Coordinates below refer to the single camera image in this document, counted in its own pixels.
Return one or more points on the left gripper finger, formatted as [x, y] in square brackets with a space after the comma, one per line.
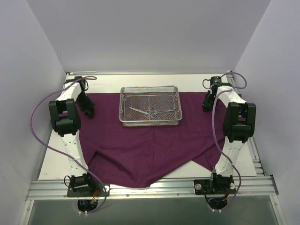
[90, 110]
[84, 109]

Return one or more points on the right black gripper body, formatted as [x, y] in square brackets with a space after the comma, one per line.
[208, 102]

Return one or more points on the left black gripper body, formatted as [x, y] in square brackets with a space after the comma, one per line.
[86, 105]

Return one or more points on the purple cloth wrap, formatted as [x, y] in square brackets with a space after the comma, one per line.
[136, 157]

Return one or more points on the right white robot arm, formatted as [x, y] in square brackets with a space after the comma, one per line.
[238, 125]

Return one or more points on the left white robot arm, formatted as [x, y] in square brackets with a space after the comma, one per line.
[66, 122]

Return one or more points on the steel surgical scissors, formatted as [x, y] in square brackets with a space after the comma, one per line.
[147, 114]

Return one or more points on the metal mesh tray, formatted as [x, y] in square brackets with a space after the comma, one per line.
[158, 98]

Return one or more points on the steel forceps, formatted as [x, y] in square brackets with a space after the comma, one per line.
[164, 112]

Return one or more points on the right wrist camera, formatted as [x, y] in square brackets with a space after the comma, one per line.
[212, 81]

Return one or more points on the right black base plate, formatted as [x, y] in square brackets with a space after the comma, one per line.
[213, 187]

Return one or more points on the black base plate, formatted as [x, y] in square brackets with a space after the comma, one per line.
[95, 190]
[213, 187]

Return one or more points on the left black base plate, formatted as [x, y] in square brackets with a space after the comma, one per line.
[95, 190]

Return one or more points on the right side aluminium rail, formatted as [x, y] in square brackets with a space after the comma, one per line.
[251, 146]

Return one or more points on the aluminium rail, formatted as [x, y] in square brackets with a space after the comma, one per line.
[251, 146]
[164, 188]

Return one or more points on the front aluminium rail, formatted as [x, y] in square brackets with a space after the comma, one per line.
[164, 188]

